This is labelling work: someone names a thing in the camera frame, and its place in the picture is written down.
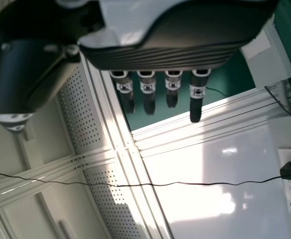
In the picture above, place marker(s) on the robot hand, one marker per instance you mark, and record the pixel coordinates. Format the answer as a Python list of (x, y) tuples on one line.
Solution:
[(173, 37)]

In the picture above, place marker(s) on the white socket box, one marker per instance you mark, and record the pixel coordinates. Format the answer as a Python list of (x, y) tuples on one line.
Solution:
[(267, 67)]

